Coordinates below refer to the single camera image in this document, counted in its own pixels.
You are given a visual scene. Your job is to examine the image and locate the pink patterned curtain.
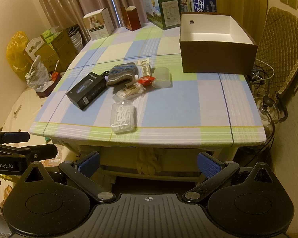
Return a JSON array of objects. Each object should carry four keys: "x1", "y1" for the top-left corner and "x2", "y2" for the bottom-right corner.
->
[{"x1": 30, "y1": 0, "x2": 199, "y2": 30}]

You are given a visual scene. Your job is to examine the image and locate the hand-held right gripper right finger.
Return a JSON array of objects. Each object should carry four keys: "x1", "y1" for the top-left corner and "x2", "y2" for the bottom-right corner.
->
[{"x1": 182, "y1": 151, "x2": 277, "y2": 203}]

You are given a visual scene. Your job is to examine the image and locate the red snack packet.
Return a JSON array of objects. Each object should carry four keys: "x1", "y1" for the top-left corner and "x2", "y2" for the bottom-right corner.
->
[{"x1": 138, "y1": 76, "x2": 156, "y2": 87}]

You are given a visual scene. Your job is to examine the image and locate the black shaver box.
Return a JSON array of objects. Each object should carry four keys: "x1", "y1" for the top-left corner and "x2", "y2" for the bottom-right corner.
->
[{"x1": 66, "y1": 72, "x2": 107, "y2": 111}]

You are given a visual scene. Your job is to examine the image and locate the green and white carton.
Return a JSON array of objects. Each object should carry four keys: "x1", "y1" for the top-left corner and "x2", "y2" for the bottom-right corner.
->
[{"x1": 142, "y1": 0, "x2": 182, "y2": 30}]

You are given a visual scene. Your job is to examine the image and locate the dark red paper box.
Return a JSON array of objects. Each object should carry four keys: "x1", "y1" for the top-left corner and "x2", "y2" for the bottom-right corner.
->
[{"x1": 121, "y1": 6, "x2": 141, "y2": 31}]

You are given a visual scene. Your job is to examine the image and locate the quilted beige chair cover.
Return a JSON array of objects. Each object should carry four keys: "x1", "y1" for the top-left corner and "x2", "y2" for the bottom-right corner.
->
[{"x1": 253, "y1": 6, "x2": 298, "y2": 95}]

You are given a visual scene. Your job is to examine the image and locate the glass kettle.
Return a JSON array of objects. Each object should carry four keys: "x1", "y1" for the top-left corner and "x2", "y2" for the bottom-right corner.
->
[{"x1": 254, "y1": 95, "x2": 288, "y2": 129}]

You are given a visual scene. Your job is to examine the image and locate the white plastic blister pack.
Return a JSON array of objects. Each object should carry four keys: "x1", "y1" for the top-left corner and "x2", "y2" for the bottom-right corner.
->
[{"x1": 137, "y1": 59, "x2": 152, "y2": 76}]

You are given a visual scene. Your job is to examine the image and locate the cream hang-tab box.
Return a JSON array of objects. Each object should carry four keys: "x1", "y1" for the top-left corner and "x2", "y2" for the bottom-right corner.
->
[{"x1": 24, "y1": 36, "x2": 46, "y2": 62}]

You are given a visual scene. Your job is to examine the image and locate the small dark red box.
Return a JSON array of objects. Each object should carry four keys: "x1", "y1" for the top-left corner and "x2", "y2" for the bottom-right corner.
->
[{"x1": 37, "y1": 84, "x2": 55, "y2": 98}]

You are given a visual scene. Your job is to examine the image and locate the yellow rubber gloves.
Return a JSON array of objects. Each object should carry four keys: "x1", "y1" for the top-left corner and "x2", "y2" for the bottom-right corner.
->
[{"x1": 136, "y1": 147, "x2": 162, "y2": 175}]

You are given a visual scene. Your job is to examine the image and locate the checked tablecloth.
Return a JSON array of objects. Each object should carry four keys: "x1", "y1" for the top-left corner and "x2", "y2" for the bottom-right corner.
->
[{"x1": 30, "y1": 21, "x2": 267, "y2": 147}]

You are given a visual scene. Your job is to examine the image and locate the cotton swab bag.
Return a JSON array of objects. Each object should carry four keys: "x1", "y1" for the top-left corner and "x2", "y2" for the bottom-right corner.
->
[{"x1": 113, "y1": 83, "x2": 146, "y2": 100}]

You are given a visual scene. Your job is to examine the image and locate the green tissue packs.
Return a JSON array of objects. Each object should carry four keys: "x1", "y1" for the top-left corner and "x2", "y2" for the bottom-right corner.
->
[{"x1": 42, "y1": 27, "x2": 59, "y2": 45}]

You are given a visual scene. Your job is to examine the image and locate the striped knitted hat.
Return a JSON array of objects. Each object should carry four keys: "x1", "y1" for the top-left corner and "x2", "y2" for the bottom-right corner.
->
[{"x1": 106, "y1": 62, "x2": 139, "y2": 88}]

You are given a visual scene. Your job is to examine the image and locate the brown cardboard box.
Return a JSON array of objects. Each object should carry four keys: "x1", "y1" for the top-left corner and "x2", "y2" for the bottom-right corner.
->
[{"x1": 51, "y1": 25, "x2": 83, "y2": 54}]

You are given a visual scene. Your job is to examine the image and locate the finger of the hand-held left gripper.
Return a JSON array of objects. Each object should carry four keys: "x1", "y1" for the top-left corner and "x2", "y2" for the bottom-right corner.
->
[
  {"x1": 0, "y1": 142, "x2": 58, "y2": 163},
  {"x1": 0, "y1": 130, "x2": 31, "y2": 144}
]

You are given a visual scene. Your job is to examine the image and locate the white product box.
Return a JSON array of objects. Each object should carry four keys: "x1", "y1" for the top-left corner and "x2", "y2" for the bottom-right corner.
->
[{"x1": 83, "y1": 7, "x2": 114, "y2": 40}]

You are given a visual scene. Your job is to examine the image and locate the brown storage box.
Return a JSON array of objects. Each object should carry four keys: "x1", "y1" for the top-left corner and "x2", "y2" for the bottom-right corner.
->
[{"x1": 179, "y1": 12, "x2": 258, "y2": 75}]

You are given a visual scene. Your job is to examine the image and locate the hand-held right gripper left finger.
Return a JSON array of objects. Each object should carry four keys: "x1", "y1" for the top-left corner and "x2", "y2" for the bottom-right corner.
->
[{"x1": 22, "y1": 151, "x2": 118, "y2": 204}]

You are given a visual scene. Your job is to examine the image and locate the yellow plastic bag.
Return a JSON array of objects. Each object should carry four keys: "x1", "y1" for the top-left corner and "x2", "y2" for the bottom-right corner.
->
[{"x1": 6, "y1": 31, "x2": 30, "y2": 81}]

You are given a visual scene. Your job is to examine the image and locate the white plastic bag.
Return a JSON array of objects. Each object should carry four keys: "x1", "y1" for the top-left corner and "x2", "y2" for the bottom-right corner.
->
[{"x1": 26, "y1": 56, "x2": 50, "y2": 92}]

